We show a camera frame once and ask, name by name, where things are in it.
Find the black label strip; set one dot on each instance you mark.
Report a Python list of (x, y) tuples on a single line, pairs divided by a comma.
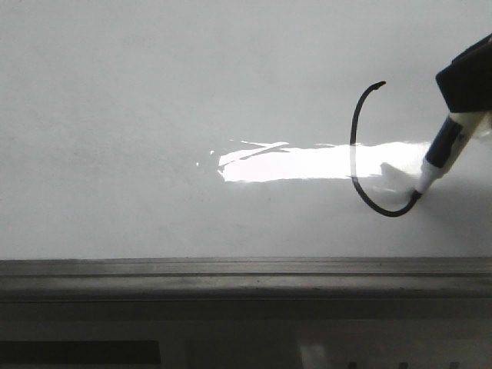
[(80, 352)]

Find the black white whiteboard marker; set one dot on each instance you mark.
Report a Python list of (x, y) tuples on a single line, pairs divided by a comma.
[(453, 136)]

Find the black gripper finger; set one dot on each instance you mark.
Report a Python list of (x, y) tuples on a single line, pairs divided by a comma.
[(466, 82)]

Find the white whiteboard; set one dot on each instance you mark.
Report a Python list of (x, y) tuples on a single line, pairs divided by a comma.
[(190, 158)]

